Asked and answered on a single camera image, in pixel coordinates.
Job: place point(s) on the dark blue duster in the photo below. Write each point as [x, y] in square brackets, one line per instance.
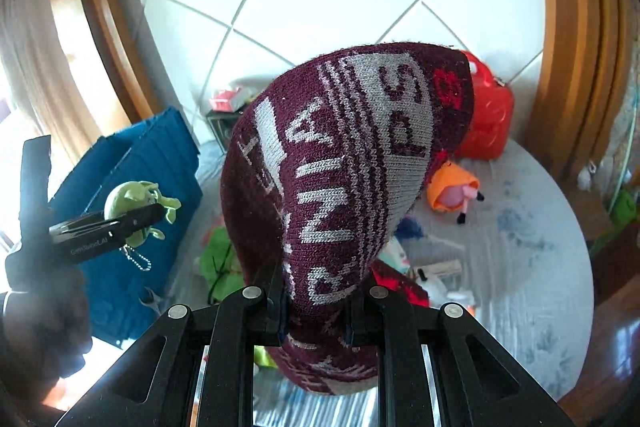
[411, 228]

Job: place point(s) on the blue plastic storage crate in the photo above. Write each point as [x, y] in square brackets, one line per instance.
[150, 157]

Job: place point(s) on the green cloth bag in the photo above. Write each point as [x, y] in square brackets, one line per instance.
[217, 257]

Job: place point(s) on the mint tissue packet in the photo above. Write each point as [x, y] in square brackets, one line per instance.
[398, 257]

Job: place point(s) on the white goose plush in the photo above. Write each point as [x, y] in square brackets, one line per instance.
[437, 289]

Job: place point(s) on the red hard-shell small suitcase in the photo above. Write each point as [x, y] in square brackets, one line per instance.
[490, 117]

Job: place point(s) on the wooden wall frame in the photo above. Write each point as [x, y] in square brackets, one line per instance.
[575, 32]
[110, 32]

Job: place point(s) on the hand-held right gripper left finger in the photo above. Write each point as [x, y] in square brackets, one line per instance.
[272, 302]

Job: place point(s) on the black metal box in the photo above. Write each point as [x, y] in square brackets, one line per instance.
[220, 132]

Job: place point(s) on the maroon knit scarf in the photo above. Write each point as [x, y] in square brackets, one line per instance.
[325, 157]

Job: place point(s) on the beige curtain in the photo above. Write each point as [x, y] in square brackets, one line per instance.
[35, 57]

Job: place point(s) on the wooden stick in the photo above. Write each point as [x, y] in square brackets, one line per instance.
[442, 268]

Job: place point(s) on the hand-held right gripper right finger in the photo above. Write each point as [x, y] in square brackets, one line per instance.
[362, 307]

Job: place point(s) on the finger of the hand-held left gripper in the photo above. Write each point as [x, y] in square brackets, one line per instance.
[142, 218]

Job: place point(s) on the person's left hand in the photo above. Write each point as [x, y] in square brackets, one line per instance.
[45, 332]

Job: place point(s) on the orange-dress pig plush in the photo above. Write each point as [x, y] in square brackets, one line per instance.
[450, 192]

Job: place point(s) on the red tissue pack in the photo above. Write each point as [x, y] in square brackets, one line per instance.
[225, 99]

